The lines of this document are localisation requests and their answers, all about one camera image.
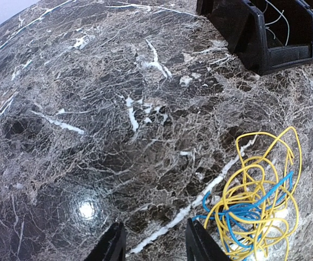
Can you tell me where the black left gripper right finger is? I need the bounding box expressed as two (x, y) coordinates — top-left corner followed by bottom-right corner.
(186, 218), (230, 261)

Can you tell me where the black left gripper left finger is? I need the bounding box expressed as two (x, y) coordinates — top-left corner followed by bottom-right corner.
(84, 222), (126, 261)

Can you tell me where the yellow cable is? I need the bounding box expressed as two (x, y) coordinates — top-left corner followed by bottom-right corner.
(204, 126), (303, 261)

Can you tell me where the white thin cable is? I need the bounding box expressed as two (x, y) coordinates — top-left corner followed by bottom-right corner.
(262, 0), (292, 47)

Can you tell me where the black three-compartment tray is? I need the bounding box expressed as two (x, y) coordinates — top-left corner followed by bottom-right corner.
(196, 0), (313, 76)

